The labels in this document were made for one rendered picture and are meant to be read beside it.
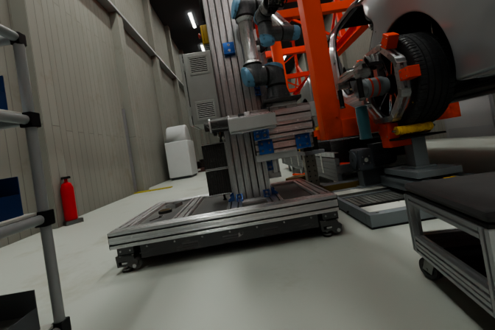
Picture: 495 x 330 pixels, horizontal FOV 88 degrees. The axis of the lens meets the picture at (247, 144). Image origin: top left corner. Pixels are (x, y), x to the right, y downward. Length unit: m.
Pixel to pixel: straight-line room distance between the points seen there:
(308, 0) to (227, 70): 1.19
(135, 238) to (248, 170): 0.77
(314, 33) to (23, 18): 3.43
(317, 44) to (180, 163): 6.21
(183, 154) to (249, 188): 6.32
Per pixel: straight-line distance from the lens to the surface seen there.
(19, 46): 1.04
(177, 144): 8.01
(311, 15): 2.63
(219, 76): 1.79
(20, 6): 4.44
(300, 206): 1.48
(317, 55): 2.49
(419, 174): 2.01
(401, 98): 1.93
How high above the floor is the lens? 0.55
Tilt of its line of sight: 1 degrees up
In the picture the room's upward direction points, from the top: 9 degrees counter-clockwise
